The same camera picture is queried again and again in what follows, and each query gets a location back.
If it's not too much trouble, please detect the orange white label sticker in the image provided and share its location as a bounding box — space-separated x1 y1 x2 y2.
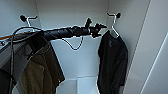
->
0 35 12 47

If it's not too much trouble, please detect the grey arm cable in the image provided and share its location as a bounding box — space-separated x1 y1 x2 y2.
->
9 25 45 94

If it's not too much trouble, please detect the white wardrobe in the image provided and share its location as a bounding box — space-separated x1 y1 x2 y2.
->
0 0 168 94

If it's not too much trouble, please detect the white wardrobe door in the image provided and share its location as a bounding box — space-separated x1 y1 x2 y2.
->
139 25 168 94

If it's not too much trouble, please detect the olive green jacket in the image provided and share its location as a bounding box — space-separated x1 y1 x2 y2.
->
19 49 67 94

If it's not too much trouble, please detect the thin gripper cable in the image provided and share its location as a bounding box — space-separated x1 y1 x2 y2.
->
61 35 85 52

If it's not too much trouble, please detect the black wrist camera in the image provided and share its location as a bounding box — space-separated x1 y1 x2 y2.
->
84 17 93 28

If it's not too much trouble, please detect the black garment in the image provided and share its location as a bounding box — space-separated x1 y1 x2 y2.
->
96 30 130 94

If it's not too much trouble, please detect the white plastic hanger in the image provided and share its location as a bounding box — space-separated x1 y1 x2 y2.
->
102 15 121 40
25 16 38 30

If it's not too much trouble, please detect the white inner shelf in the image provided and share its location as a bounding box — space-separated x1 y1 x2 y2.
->
55 76 101 94

